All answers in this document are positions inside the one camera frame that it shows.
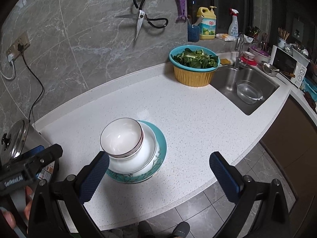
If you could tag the wall power socket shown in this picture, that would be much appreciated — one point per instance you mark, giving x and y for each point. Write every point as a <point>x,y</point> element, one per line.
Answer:
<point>18,41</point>

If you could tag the white utensil tray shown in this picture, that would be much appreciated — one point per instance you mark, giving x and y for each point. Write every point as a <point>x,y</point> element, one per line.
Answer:
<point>301,54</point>

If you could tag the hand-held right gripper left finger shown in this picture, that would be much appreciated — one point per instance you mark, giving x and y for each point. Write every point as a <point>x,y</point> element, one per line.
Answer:
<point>95,176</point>

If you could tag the white spray bottle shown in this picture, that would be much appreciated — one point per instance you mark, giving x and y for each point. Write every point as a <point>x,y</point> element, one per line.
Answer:
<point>233,27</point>

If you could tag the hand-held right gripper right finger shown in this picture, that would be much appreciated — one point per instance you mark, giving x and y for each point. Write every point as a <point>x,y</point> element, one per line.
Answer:
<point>224,178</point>

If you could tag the yellow dish soap bottle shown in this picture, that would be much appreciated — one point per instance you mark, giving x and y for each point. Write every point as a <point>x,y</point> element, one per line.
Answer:
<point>207,27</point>

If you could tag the small patterned bowl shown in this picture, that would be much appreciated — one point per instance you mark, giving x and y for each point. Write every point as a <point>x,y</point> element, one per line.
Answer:
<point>120,138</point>

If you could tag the blue utensil cup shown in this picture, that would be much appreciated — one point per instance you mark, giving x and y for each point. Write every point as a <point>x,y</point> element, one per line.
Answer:
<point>193,33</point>

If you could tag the teal floral plate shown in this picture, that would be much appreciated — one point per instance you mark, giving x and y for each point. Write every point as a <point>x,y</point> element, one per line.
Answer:
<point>161,138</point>

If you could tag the brown base cabinet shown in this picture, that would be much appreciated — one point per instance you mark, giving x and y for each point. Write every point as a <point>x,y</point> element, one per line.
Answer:
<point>294,141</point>

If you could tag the dark slipper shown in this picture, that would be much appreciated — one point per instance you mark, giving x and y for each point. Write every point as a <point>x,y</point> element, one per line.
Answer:
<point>147,229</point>
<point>180,229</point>

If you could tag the purple peeler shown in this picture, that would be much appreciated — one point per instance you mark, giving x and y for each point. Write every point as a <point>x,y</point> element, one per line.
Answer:
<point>180,6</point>

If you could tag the white wrapped pack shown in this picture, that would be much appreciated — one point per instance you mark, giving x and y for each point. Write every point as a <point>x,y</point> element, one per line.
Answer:
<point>224,37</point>

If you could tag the chopstick holder with chopsticks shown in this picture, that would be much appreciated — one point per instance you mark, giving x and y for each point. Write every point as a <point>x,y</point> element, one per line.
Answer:
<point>282,42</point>

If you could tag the white microwave oven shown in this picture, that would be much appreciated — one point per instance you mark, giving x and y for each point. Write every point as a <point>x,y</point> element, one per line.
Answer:
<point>287,67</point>

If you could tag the steel strainer bowl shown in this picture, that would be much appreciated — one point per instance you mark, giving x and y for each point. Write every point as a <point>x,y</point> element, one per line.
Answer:
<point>270,69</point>

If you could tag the stainless steel sink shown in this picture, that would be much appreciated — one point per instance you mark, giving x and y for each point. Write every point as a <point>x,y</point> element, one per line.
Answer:
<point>227,81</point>

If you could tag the dark brown wooden board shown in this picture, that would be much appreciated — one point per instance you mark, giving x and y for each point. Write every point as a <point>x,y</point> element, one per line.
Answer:
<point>311,100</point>

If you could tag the chrome faucet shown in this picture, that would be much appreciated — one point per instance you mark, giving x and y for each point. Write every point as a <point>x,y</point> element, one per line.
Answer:
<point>238,47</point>

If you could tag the person's left hand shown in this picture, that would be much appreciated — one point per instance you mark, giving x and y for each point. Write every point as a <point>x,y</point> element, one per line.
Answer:
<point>29,200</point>

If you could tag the green leafy vegetables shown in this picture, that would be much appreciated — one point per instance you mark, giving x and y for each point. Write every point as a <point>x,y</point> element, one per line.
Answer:
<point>195,58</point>

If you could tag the small potted plant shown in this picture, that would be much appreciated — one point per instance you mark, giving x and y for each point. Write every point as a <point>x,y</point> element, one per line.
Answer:
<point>253,34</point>

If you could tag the teal plastic basket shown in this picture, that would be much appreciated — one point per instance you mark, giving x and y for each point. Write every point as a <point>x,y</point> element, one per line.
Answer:
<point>310,84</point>

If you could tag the steel rice cooker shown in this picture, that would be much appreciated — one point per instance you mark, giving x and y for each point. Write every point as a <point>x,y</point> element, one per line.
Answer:
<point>24,138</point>

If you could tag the large white bowl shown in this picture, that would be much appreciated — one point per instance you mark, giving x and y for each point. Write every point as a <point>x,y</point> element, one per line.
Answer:
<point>141,161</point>

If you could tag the yellow sponge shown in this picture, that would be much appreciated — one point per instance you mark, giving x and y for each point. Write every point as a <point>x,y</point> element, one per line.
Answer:
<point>225,61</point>

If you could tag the yellow plastic basket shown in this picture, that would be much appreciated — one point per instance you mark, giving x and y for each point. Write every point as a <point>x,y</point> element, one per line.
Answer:
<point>193,78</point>

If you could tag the teal plastic colander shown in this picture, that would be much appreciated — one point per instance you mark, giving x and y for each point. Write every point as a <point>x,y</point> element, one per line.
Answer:
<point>173,58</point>

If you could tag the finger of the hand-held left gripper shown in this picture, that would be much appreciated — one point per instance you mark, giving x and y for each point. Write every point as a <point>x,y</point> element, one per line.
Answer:
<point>29,169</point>
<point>34,151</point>

